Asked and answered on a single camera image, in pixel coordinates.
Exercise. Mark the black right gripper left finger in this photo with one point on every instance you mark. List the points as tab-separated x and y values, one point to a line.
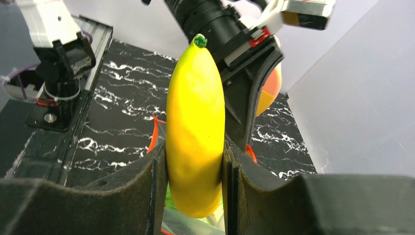
129	201

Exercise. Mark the green toy lettuce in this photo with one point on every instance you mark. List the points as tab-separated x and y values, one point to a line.
168	199

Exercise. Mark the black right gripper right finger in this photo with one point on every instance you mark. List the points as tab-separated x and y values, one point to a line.
256	202

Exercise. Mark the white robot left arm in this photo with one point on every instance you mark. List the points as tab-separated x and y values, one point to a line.
65	53

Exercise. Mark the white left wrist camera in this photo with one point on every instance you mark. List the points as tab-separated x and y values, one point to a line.
310	14

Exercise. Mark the clear orange zip top bag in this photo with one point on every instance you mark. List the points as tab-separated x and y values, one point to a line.
174	222

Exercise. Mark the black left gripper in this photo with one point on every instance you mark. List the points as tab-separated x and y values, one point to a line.
245	58

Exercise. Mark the white orange cylinder drum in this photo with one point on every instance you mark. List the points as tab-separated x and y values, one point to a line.
270	90

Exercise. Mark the yellow toy banana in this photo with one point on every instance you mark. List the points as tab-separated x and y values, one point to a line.
195	131

